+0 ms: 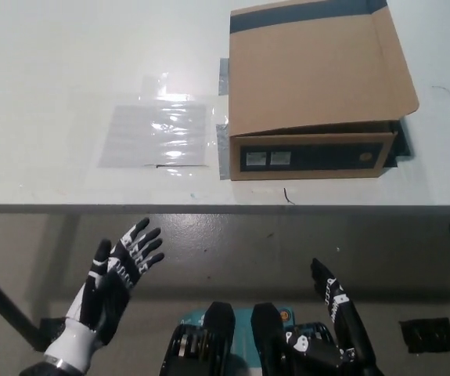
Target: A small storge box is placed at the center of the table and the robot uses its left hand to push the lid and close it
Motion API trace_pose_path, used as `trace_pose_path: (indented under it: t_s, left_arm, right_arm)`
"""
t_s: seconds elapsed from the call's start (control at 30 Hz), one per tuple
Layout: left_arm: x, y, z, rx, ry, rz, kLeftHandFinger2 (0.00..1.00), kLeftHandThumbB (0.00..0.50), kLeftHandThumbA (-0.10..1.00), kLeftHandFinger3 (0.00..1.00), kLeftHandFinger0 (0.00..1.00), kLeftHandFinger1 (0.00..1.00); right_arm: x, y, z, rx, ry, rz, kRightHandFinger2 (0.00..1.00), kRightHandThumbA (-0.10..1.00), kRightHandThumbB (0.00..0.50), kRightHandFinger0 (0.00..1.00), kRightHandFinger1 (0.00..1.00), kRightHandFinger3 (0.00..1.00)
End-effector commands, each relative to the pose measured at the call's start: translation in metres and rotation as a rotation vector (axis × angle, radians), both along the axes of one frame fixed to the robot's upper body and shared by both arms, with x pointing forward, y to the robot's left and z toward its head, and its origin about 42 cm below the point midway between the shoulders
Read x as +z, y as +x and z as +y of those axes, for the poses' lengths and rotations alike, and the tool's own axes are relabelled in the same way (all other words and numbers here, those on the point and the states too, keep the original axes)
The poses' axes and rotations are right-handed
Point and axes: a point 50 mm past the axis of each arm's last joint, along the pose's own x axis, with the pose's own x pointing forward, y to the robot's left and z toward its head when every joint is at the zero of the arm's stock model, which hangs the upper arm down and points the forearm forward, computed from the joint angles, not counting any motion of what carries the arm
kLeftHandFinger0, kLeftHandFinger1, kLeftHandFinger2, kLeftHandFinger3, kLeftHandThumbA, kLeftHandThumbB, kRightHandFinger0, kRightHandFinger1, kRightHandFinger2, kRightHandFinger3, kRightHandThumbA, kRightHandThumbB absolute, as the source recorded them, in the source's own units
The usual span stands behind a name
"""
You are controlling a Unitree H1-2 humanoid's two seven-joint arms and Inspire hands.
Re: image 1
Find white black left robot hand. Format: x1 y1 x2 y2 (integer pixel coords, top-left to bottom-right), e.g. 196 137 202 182
43 217 166 371

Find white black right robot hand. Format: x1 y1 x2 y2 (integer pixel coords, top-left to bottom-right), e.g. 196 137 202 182
284 257 369 370

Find brown cardboard storage box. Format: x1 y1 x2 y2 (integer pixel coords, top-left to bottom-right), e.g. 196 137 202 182
228 0 421 182

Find black teal robot torso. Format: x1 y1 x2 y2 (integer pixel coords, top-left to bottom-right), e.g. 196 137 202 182
160 301 333 376

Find black table leg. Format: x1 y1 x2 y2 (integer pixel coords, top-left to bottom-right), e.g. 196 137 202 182
0 258 50 352

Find clear plastic sheet with paper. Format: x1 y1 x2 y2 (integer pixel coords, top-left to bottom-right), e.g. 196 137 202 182
98 71 230 172

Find short grey tape strip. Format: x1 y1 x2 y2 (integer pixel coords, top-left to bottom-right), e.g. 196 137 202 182
218 57 232 98

